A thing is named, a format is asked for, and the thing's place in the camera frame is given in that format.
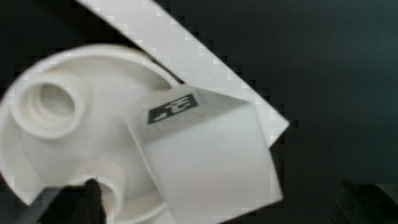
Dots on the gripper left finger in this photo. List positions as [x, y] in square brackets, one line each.
[67, 205]

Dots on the white stool leg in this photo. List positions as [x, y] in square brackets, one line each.
[205, 152]

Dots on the white round stool seat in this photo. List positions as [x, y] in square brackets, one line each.
[67, 143]

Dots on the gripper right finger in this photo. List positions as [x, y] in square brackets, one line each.
[367, 204]

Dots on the white L-shaped obstacle fence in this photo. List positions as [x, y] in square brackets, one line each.
[148, 26]

